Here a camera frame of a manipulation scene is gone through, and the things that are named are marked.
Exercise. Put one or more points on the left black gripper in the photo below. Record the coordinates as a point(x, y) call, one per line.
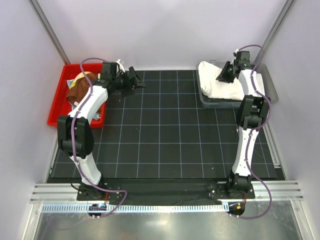
point(128, 90)

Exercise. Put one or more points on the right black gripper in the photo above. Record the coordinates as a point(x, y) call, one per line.
point(222, 76)

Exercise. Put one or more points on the white towel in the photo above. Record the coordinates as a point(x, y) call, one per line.
point(220, 85)

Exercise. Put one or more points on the brown towel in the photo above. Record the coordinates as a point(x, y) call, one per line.
point(77, 89)

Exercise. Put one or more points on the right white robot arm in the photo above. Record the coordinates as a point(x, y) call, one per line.
point(250, 118)

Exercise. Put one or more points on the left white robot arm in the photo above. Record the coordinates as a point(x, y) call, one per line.
point(75, 137)

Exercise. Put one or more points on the clear plastic container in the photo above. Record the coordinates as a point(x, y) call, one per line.
point(270, 90)

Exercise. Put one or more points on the colourful patterned towel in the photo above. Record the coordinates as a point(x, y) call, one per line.
point(91, 76)

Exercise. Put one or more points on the black grid mat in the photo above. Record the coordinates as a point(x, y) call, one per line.
point(164, 132)

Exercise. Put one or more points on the red plastic bin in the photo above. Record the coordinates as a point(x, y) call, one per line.
point(60, 105)

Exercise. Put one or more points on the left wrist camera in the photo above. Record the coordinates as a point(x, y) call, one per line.
point(120, 66)

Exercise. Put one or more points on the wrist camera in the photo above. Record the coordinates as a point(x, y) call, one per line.
point(120, 66)
point(241, 58)

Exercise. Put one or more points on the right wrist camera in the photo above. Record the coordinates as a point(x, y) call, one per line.
point(241, 58)

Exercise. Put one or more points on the right aluminium frame post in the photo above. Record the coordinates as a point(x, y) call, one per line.
point(262, 48)

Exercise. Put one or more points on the aluminium frame post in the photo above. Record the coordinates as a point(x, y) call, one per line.
point(262, 48)
point(49, 30)

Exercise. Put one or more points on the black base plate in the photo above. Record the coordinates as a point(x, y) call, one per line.
point(165, 191)

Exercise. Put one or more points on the left aluminium frame post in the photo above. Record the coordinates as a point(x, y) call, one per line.
point(49, 30)

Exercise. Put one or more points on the slotted cable duct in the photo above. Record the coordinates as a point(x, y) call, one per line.
point(99, 208)

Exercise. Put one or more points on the aluminium rail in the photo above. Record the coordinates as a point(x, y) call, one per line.
point(276, 190)

